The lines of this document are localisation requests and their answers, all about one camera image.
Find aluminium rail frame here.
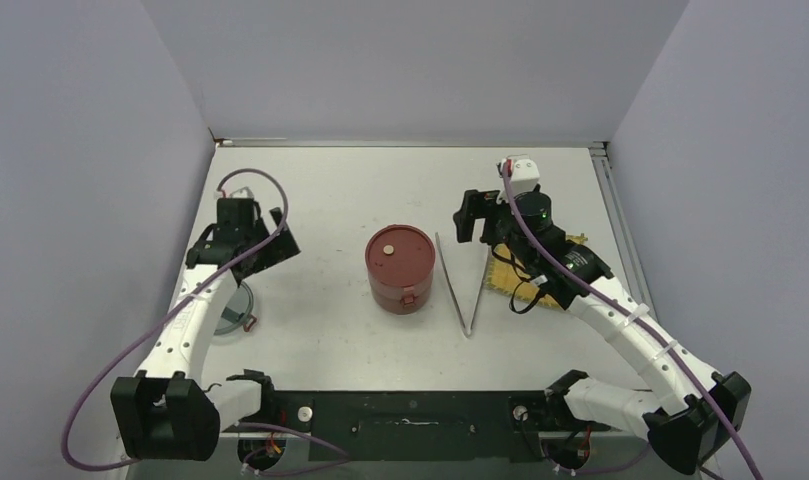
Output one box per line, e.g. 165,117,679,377
213,137,717,439

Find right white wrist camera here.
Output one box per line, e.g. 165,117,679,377
497,155,540,194

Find steel tongs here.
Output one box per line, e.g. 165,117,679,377
434,232,489,339

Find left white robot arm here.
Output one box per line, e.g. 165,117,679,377
110,198,300,461

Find red round lid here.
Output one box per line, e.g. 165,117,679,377
364,224,436,270

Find bamboo mat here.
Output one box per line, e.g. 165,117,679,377
484,231,589,313

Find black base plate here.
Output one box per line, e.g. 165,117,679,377
233,390,604,462

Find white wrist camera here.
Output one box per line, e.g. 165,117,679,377
497,155,540,194
214,186,255,199

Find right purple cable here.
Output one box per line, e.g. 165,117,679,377
500,162,766,480

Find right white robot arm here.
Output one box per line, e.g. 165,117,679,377
453,190,752,475

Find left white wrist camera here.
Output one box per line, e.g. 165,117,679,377
214,186,255,199

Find glass lid with red clip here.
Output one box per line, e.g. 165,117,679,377
215,282,258,336

